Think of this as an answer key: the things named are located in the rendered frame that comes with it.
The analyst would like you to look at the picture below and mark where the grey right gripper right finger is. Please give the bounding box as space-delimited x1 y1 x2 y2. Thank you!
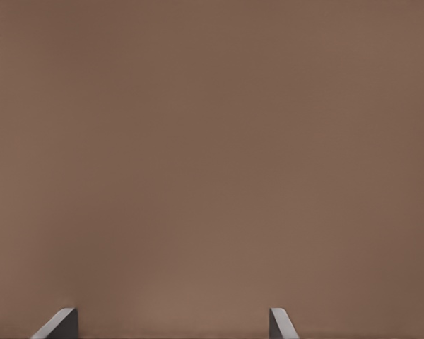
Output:
269 307 300 339

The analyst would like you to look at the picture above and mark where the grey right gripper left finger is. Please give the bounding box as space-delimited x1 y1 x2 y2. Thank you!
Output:
30 307 79 339

